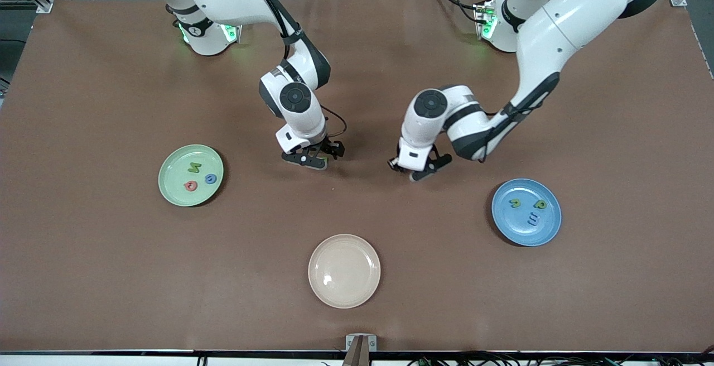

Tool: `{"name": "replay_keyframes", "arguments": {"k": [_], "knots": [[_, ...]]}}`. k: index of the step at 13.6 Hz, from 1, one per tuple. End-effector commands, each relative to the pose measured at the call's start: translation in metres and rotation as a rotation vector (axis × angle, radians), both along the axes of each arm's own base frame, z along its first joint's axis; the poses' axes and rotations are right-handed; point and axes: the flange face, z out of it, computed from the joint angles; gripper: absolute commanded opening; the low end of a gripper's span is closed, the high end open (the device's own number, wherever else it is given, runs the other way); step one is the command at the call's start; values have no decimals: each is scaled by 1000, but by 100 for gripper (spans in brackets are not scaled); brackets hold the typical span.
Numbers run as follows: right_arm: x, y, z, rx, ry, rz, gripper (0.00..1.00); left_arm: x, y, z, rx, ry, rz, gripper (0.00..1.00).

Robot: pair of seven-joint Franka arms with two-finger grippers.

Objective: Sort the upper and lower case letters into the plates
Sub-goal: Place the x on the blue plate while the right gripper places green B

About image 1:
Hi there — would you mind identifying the blue round plate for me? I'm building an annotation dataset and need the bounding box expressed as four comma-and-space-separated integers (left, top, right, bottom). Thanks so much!
491, 179, 562, 247

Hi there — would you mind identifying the green round plate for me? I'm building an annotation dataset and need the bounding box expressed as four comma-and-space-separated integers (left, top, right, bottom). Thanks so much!
158, 144, 225, 208

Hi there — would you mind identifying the cream round plate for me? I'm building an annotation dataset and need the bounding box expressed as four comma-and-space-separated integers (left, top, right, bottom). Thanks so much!
308, 234, 382, 309

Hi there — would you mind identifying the brown table cover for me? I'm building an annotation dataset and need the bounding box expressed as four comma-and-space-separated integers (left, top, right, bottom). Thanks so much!
0, 0, 714, 354

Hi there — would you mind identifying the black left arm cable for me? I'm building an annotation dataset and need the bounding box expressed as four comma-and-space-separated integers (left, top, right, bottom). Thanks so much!
432, 70, 558, 163

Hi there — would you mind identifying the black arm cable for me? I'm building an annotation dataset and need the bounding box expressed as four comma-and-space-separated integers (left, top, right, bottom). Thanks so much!
237, 0, 348, 146
432, 70, 558, 163

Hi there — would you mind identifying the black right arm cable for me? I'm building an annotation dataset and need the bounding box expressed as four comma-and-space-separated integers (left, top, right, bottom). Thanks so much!
237, 0, 348, 146

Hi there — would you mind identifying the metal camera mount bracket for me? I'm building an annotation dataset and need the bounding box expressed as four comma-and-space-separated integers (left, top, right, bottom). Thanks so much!
345, 334, 378, 366

